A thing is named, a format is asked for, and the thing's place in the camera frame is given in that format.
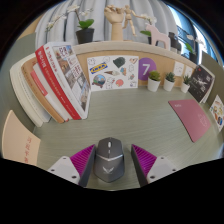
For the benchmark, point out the small succulent in white pot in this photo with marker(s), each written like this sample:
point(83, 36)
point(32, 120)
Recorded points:
point(185, 88)
point(153, 85)
point(168, 85)

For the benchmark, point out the brown book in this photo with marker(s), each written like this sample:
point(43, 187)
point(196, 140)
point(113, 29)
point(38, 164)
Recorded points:
point(36, 90)

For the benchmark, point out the wooden hand model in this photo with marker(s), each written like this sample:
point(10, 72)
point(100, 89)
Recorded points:
point(116, 28)

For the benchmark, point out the white illustrated sticker sheet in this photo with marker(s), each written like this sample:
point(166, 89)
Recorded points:
point(113, 73)

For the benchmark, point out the pink mouse pad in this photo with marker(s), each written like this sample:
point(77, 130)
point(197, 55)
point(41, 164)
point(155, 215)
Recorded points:
point(191, 116)

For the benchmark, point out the grey-green desk partition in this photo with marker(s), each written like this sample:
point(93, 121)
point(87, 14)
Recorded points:
point(10, 56)
point(215, 70)

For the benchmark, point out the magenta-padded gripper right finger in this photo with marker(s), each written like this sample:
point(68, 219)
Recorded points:
point(161, 167)

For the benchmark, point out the purple round sticker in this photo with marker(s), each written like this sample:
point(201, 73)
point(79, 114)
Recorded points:
point(145, 68)

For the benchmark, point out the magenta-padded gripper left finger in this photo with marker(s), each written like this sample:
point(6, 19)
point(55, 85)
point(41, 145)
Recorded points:
point(61, 168)

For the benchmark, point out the pale ledge shelf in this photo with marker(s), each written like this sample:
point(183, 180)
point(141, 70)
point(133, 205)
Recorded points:
point(133, 46)

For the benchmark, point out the red-spined photo cover book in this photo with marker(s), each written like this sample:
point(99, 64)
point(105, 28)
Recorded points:
point(71, 76)

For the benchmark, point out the white wall socket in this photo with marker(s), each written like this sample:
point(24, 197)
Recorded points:
point(188, 71)
point(178, 69)

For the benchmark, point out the beige card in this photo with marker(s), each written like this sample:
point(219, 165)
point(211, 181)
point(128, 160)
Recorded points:
point(18, 141)

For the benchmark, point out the dark grey computer mouse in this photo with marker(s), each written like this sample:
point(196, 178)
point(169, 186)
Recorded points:
point(108, 163)

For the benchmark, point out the pink horse figurine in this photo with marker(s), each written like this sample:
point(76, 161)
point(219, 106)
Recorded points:
point(158, 36)

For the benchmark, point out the window with dark frame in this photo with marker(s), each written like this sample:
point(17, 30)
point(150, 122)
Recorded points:
point(186, 23)

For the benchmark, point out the white book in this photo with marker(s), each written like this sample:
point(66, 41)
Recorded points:
point(20, 90)

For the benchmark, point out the wooden artist mannequin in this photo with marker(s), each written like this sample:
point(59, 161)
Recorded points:
point(129, 18)

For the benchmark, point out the black horse figurine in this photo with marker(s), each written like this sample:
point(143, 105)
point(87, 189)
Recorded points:
point(174, 41)

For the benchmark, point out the black book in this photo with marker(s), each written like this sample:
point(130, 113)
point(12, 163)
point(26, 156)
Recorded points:
point(201, 83)

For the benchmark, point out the white card with food pictures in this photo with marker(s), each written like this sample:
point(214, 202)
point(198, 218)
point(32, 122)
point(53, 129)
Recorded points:
point(217, 111)

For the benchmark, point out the grey-white curtain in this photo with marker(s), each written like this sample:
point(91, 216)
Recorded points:
point(100, 13)

